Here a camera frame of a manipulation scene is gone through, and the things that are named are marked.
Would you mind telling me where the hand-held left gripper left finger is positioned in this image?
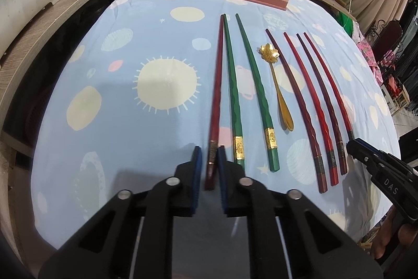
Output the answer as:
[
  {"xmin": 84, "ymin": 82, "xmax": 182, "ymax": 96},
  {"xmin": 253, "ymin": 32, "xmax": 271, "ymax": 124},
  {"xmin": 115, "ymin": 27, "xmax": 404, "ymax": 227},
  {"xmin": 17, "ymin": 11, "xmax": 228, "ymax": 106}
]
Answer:
[{"xmin": 38, "ymin": 146, "xmax": 202, "ymax": 279}]

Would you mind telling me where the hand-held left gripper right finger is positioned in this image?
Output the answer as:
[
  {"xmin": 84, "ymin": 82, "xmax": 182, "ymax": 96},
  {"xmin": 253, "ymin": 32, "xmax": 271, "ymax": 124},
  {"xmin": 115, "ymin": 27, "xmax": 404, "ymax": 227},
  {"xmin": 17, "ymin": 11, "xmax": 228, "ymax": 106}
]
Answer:
[{"xmin": 217, "ymin": 145, "xmax": 384, "ymax": 279}]

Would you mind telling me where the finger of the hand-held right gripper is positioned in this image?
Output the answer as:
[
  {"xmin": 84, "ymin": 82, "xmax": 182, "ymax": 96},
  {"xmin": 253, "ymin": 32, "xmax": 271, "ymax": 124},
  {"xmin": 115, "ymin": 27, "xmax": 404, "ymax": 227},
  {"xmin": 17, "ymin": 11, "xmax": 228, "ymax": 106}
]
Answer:
[
  {"xmin": 347, "ymin": 139, "xmax": 381, "ymax": 173},
  {"xmin": 354, "ymin": 138, "xmax": 402, "ymax": 165}
]

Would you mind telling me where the dark maroon chopstick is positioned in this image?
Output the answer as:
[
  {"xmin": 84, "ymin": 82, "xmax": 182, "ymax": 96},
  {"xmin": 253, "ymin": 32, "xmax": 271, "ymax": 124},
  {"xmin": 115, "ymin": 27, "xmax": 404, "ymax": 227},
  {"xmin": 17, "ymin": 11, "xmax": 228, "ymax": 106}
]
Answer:
[
  {"xmin": 296, "ymin": 33, "xmax": 347, "ymax": 175},
  {"xmin": 265, "ymin": 28, "xmax": 328, "ymax": 194}
]

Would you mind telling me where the gold flower spoon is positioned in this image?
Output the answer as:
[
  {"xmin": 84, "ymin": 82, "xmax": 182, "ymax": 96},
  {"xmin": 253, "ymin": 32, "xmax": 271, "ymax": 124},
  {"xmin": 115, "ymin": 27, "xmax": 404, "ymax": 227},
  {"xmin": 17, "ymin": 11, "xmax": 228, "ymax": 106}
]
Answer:
[{"xmin": 259, "ymin": 44, "xmax": 294, "ymax": 132}]

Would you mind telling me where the dark red silver-banded chopstick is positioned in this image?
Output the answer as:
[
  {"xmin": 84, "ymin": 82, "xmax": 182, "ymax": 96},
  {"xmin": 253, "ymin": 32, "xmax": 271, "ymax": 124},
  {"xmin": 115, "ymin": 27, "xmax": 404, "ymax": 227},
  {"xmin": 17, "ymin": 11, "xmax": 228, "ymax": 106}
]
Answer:
[{"xmin": 204, "ymin": 14, "xmax": 227, "ymax": 191}]

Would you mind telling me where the person's right hand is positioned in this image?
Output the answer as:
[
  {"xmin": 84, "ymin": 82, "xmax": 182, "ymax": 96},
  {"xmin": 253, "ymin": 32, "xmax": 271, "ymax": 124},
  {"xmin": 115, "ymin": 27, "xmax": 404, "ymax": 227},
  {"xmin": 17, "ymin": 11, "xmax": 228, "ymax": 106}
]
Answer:
[{"xmin": 374, "ymin": 222, "xmax": 418, "ymax": 261}]

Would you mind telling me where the pink floral clothing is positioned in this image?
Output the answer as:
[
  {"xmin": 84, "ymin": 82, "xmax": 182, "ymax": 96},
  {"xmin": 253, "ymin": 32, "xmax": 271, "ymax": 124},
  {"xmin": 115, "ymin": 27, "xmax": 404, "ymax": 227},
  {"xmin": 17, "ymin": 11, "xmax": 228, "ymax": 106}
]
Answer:
[{"xmin": 357, "ymin": 34, "xmax": 386, "ymax": 87}]

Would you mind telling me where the green chopstick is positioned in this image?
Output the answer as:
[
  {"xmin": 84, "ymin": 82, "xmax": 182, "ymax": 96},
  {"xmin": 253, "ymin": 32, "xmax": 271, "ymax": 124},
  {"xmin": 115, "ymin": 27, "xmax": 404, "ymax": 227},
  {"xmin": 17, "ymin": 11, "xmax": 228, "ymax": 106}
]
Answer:
[
  {"xmin": 235, "ymin": 13, "xmax": 281, "ymax": 173},
  {"xmin": 223, "ymin": 14, "xmax": 246, "ymax": 170}
]

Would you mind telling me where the dark metal chair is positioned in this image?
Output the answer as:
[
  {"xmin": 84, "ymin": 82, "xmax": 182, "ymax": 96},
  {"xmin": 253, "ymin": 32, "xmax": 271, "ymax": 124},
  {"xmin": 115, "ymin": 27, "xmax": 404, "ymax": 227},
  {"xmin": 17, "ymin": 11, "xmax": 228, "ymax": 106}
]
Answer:
[{"xmin": 369, "ymin": 19, "xmax": 404, "ymax": 64}]

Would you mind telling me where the green bag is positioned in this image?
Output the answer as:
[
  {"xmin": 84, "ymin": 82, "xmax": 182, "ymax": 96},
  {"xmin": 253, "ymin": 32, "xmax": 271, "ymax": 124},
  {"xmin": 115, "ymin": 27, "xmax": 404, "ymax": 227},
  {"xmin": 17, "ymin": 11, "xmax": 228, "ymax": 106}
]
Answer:
[{"xmin": 336, "ymin": 11, "xmax": 354, "ymax": 35}]

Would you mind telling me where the beige countertop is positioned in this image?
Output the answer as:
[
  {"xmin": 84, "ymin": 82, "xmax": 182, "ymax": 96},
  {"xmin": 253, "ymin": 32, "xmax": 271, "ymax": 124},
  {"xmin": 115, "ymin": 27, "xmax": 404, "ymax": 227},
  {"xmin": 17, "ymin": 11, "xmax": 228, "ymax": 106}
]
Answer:
[{"xmin": 294, "ymin": 0, "xmax": 358, "ymax": 25}]

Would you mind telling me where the blue printed tablecloth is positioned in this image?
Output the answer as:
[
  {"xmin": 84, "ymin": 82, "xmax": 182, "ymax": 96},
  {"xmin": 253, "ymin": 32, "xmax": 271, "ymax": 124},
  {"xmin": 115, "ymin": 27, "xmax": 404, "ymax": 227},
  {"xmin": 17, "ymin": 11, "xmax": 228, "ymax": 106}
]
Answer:
[{"xmin": 31, "ymin": 0, "xmax": 402, "ymax": 243}]

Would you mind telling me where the grey wooden counter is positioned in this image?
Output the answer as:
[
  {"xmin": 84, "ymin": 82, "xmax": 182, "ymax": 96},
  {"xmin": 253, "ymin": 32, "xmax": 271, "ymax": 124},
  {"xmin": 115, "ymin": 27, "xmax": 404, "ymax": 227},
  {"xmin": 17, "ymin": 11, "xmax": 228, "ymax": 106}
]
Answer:
[{"xmin": 0, "ymin": 0, "xmax": 151, "ymax": 136}]

